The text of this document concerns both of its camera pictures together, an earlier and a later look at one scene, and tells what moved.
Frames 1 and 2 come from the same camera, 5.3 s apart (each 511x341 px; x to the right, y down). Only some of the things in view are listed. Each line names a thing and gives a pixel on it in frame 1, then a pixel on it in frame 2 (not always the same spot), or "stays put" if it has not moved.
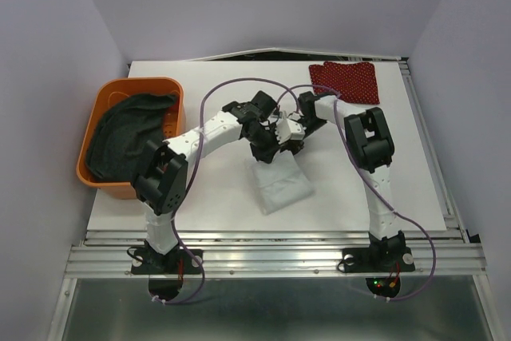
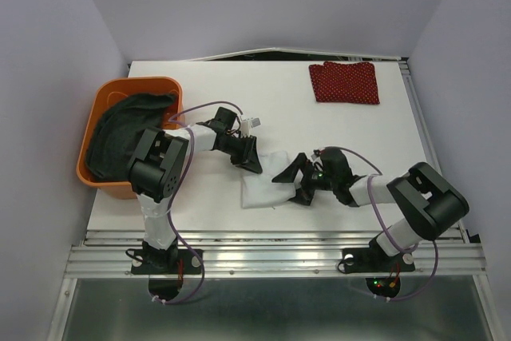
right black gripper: x=292 y=146 to x=304 y=193
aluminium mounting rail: x=267 y=252 stays put
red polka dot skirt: x=354 y=82 stays put
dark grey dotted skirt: x=120 y=135 stays put
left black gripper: x=268 y=154 to x=249 y=153
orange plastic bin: x=112 y=89 stays put
